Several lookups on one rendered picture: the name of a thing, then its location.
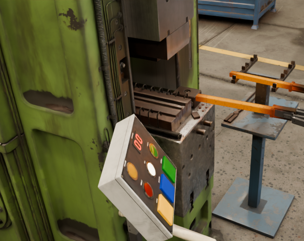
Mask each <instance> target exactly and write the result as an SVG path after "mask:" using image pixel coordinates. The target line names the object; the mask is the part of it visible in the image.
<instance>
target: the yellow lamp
mask: <svg viewBox="0 0 304 241"><path fill-rule="evenodd" d="M128 170H129V173H130V175H131V176H132V177H133V178H136V177H137V172H136V170H135V168H134V166H133V165H131V164H129V165H128Z"/></svg>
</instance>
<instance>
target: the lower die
mask: <svg viewBox="0 0 304 241"><path fill-rule="evenodd" d="M133 92H136V93H141V94H145V95H150V96H154V97H159V98H163V99H169V100H173V101H178V102H182V103H185V107H184V108H183V109H182V107H180V106H176V105H172V104H167V103H163V102H158V101H154V100H150V99H144V98H140V97H136V96H134V102H135V107H136V109H135V111H136V113H135V116H136V117H137V118H138V120H140V118H139V109H140V107H144V111H143V110H142V109H141V121H142V123H143V124H147V125H148V111H149V109H152V110H153V113H152V111H151V110H150V112H149V118H150V124H151V126H154V127H157V113H158V111H161V112H162V115H160V112H159V114H158V122H159V127H160V128H162V129H166V130H170V131H176V130H177V129H178V128H179V126H180V125H181V124H182V123H183V122H184V121H185V120H186V119H187V117H188V116H189V115H190V114H191V112H192V111H191V99H188V98H184V97H179V96H176V97H175V95H170V94H168V95H167V94H165V93H161V92H160V93H158V92H156V91H150V90H147V89H143V90H142V88H136V87H135V88H134V87H133ZM180 123H181V124H180Z"/></svg>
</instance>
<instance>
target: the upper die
mask: <svg viewBox="0 0 304 241"><path fill-rule="evenodd" d="M189 42H190V38H189V21H186V23H185V24H183V25H182V26H181V27H179V28H178V29H176V30H175V31H174V32H172V33H171V34H170V35H168V36H167V37H165V38H164V39H163V40H161V41H160V42H158V41H151V40H144V39H138V38H131V37H128V45H129V54H133V55H141V56H146V57H152V58H158V59H164V60H168V59H170V58H171V57H172V56H173V55H174V54H176V53H177V52H178V51H179V50H181V49H182V48H183V47H184V46H186V45H187V44H188V43H189Z"/></svg>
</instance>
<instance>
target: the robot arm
mask: <svg viewBox="0 0 304 241"><path fill-rule="evenodd" d="M274 116H277V117H281V118H286V119H290V120H291V121H292V123H293V124H296V125H299V126H302V127H304V108H297V110H296V114H294V112H290V111H284V110H277V109H275V111H274Z"/></svg>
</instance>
